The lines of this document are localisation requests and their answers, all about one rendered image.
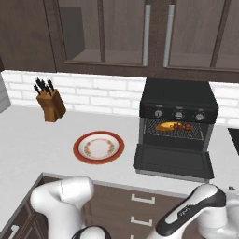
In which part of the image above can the white base cupboard handle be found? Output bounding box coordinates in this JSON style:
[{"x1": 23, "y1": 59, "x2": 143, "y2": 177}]
[{"x1": 7, "y1": 224, "x2": 21, "y2": 239}]

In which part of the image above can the black toaster oven door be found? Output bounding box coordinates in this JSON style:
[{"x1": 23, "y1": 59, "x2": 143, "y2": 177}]
[{"x1": 133, "y1": 143, "x2": 216, "y2": 184}]

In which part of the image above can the dark brown plain cupboard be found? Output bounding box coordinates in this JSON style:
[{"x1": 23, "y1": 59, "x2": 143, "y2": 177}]
[{"x1": 0, "y1": 0, "x2": 58, "y2": 73}]

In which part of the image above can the silver cupboard door handle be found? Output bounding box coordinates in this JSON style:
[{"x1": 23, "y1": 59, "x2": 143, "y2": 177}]
[
  {"x1": 142, "y1": 4, "x2": 152, "y2": 67},
  {"x1": 162, "y1": 4, "x2": 176, "y2": 68}
]

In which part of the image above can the brown wooden knife block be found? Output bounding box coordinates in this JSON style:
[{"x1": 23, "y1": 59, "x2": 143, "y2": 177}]
[{"x1": 35, "y1": 88, "x2": 67, "y2": 123}]

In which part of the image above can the red brown kebab skewer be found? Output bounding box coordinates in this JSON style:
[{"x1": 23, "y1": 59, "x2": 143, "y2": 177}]
[{"x1": 172, "y1": 122, "x2": 194, "y2": 132}]

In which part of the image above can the black hob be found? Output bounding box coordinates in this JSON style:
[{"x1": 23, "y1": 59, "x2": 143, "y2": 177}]
[{"x1": 227, "y1": 127, "x2": 239, "y2": 148}]

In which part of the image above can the metal toaster oven rack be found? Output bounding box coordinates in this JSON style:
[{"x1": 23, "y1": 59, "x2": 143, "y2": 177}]
[{"x1": 144, "y1": 118, "x2": 205, "y2": 140}]

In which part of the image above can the dark brown drawer front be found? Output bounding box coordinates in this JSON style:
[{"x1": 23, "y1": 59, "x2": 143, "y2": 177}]
[
  {"x1": 88, "y1": 183, "x2": 190, "y2": 218},
  {"x1": 83, "y1": 208, "x2": 169, "y2": 239}
]

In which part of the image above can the dark brown glass cupboard door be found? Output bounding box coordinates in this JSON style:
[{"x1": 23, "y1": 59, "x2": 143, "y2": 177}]
[
  {"x1": 43, "y1": 0, "x2": 156, "y2": 76},
  {"x1": 154, "y1": 0, "x2": 239, "y2": 82}
]

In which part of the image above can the dark brown base cupboard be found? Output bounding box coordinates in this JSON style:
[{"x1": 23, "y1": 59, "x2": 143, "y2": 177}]
[{"x1": 0, "y1": 176, "x2": 60, "y2": 239}]

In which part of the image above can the grey appliance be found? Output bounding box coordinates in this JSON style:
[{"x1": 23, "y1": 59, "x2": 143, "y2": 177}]
[{"x1": 0, "y1": 73, "x2": 12, "y2": 114}]

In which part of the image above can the golden baguette bread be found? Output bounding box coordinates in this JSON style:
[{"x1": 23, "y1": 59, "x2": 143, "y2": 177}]
[{"x1": 155, "y1": 121, "x2": 176, "y2": 132}]

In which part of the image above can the red rimmed white plate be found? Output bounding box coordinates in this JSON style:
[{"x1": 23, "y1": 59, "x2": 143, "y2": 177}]
[{"x1": 72, "y1": 130, "x2": 126, "y2": 165}]

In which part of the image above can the black toaster oven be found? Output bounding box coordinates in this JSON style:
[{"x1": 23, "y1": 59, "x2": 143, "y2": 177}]
[{"x1": 138, "y1": 77, "x2": 219, "y2": 153}]

